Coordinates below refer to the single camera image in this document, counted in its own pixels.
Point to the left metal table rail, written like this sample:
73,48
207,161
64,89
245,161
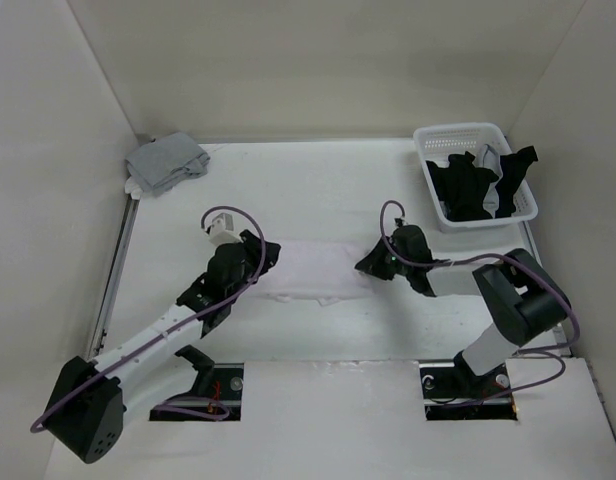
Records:
102,320

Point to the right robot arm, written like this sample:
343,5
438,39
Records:
522,299

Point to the black tank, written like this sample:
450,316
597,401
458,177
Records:
462,187
513,171

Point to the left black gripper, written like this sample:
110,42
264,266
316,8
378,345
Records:
254,248

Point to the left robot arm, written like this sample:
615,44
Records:
90,399

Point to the folded white tank top underneath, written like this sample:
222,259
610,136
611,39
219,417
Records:
133,189

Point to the metal table rail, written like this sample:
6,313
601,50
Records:
557,335
102,320

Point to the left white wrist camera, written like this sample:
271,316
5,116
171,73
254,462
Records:
221,230

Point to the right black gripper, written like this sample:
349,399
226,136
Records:
372,264

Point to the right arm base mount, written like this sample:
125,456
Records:
450,396

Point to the folded grey tank top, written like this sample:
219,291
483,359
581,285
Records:
160,165

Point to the right metal table rail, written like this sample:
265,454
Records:
557,335

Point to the white plastic laundry basket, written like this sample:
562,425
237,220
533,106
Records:
436,143

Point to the black tank top over rim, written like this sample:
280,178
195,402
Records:
513,171

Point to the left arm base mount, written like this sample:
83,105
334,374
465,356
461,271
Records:
213,396

